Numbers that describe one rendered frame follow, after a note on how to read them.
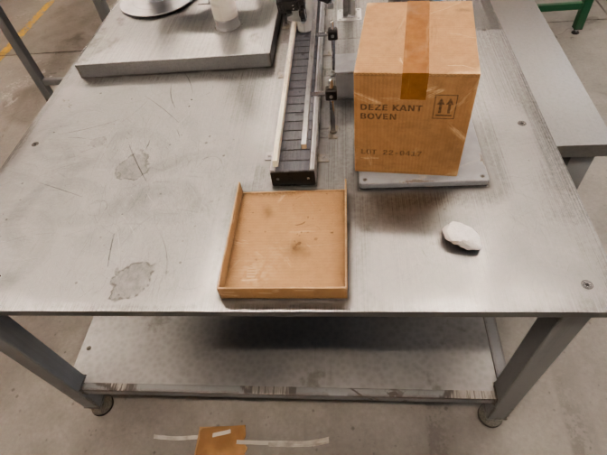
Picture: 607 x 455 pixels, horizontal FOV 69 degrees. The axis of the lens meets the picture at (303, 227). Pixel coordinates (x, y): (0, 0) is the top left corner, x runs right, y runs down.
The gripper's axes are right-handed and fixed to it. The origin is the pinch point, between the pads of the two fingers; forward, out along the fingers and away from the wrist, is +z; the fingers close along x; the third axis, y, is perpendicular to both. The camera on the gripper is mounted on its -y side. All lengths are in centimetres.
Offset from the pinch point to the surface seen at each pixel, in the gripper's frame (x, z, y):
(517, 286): 86, -38, -46
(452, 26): 31, -39, -36
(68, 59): -91, 160, 198
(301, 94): 31.3, -11.7, 0.0
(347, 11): -13.7, 17.0, -13.3
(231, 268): 82, -36, 12
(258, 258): 80, -34, 7
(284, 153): 53, -24, 3
